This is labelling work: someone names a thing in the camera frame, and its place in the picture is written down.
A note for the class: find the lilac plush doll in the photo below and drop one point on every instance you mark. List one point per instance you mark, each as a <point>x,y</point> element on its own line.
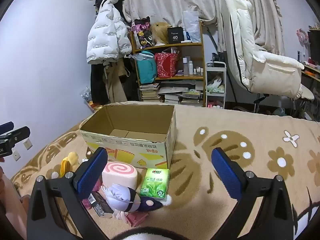
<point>122,197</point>

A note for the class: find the blonde wig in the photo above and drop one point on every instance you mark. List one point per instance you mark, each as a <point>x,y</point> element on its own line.
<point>160,32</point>

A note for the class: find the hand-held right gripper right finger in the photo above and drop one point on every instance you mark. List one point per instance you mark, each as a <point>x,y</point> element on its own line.
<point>226,172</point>

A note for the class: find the black packet with barcode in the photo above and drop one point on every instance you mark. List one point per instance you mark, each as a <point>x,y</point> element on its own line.
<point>100,203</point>

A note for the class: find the person's left forearm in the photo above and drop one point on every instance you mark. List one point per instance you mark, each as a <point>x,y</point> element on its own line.
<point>12,205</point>

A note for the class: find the plastic bag of small things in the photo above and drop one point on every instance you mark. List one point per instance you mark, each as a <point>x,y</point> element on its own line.
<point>87,96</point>

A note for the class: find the pink fan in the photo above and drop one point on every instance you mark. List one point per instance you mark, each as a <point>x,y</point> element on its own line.
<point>302,36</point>

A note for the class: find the pale patterned curtain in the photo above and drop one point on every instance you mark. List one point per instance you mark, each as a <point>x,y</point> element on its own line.
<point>175,0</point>

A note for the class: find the pink plastic wrapped packet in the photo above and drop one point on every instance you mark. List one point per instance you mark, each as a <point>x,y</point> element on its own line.
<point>136,218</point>

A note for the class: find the white plastic bag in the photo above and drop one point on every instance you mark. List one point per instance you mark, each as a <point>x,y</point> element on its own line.
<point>191,25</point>

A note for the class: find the wooden desk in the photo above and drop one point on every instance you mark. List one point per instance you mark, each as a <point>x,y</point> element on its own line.
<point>312,75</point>

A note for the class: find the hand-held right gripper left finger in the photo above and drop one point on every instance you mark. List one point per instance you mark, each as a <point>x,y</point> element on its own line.
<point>92,172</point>

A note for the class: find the teal bag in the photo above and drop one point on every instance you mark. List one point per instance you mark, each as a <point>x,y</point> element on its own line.
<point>146,67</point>

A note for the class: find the white puffer jacket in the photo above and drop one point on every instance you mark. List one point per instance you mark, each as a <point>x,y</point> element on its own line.
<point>105,35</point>

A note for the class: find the stack of books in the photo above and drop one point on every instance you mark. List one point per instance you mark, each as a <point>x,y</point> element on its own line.
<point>149,92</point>
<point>180,92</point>

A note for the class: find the white trolley cart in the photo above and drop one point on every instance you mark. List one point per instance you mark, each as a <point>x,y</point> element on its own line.
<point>215,64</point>

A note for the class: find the yellow plush toy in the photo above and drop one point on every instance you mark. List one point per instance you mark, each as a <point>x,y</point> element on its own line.
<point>71,158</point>

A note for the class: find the black purple printed bag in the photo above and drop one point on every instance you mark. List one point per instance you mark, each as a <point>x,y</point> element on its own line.
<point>142,33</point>

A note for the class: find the black monitor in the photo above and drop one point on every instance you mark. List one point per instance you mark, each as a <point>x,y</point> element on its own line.
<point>314,46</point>

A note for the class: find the beige flower printed blanket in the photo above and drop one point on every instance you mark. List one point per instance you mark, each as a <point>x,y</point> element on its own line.
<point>190,120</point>

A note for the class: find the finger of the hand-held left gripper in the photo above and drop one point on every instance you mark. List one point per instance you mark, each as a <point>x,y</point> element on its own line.
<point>6,128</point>
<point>20,133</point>

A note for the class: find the white bottle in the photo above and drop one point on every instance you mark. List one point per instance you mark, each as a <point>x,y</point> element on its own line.
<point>185,66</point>
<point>191,67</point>

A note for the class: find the beige coat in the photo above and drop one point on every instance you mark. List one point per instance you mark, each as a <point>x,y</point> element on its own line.
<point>115,85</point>

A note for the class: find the red bag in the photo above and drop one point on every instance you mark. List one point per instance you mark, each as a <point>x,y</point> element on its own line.
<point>165,65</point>

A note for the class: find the green tissue pack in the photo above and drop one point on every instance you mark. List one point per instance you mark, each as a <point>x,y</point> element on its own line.
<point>153,185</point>

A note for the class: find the wooden shelf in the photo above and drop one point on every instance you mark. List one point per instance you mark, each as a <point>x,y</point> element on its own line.
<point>175,45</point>

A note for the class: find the white wall socket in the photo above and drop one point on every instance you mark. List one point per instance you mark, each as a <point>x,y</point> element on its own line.
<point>27,144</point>
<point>16,155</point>

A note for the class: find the black box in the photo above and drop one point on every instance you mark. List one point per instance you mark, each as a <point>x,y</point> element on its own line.
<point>175,36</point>

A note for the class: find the printed cardboard box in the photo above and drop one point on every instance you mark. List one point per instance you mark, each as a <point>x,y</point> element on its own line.
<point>130,147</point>

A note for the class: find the pink swirl roll plush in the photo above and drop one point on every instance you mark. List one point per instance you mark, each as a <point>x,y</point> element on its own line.
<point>117,173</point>

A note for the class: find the black coat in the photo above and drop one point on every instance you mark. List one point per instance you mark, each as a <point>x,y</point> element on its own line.
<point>97,87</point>

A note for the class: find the pale green plush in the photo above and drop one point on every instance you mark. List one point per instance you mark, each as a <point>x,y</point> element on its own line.
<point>215,88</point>

